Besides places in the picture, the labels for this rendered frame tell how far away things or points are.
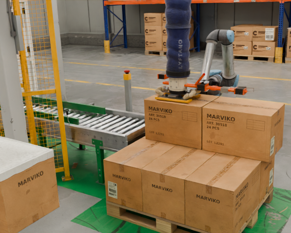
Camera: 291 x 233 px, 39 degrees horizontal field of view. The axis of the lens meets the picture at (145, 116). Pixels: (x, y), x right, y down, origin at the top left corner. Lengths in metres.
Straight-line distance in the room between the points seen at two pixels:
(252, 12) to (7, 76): 9.56
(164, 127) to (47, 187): 1.55
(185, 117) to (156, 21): 8.71
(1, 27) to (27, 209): 1.70
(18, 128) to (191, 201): 1.69
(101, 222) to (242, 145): 1.40
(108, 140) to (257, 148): 1.47
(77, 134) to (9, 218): 2.02
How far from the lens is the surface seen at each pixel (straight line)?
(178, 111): 3.71
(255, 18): 12.41
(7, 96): 3.77
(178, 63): 3.70
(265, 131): 3.44
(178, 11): 3.64
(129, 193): 3.55
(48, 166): 2.61
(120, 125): 4.49
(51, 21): 4.14
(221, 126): 3.56
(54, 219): 3.88
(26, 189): 2.53
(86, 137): 4.29
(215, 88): 3.67
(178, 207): 3.32
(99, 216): 3.82
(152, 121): 3.89
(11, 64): 3.76
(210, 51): 4.15
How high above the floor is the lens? 1.95
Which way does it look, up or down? 18 degrees down
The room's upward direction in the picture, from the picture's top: 2 degrees counter-clockwise
